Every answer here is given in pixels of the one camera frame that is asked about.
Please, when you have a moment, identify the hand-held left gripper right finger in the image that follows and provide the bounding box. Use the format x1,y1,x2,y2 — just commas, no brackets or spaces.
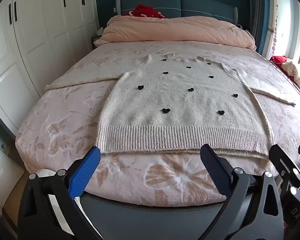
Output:
199,144,284,240

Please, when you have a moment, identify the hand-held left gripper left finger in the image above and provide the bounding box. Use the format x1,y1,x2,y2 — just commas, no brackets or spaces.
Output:
17,145,102,240

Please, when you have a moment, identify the cream sweater with black hearts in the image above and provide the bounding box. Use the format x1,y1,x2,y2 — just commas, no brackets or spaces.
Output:
45,52,297,159

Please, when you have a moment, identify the floral pink bedsheet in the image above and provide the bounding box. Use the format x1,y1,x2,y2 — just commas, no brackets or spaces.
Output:
15,40,300,208

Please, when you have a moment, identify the red cushion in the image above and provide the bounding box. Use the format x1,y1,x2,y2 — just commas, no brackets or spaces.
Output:
269,56,288,68

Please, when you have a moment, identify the window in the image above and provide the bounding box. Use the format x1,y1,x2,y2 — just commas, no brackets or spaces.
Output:
275,0,300,65

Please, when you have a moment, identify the white wardrobe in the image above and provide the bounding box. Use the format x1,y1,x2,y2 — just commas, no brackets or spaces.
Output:
0,0,98,137

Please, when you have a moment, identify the grey curtain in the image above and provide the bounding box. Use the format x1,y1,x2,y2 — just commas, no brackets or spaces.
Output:
247,0,265,53

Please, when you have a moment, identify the pink duvet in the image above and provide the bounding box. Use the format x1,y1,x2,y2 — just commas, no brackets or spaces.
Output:
94,15,257,52

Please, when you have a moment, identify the blue padded headboard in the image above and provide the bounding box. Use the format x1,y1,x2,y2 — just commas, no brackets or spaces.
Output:
115,0,238,27

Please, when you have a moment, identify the red cloth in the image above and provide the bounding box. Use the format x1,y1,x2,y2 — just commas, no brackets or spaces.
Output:
122,4,167,19

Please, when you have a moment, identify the hanging bead string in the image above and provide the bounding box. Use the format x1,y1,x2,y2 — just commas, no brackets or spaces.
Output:
270,0,278,55

